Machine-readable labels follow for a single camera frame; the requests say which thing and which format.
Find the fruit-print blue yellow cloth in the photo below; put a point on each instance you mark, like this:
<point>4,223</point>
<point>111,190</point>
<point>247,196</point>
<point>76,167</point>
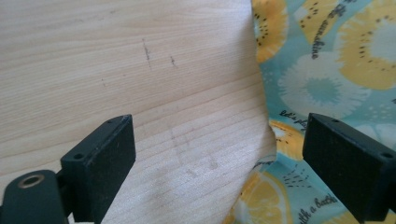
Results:
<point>323,93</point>

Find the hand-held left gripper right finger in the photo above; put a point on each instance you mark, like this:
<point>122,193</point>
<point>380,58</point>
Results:
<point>345,165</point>

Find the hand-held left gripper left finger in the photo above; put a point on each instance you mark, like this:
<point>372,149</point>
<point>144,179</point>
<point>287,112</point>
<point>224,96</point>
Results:
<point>102,168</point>

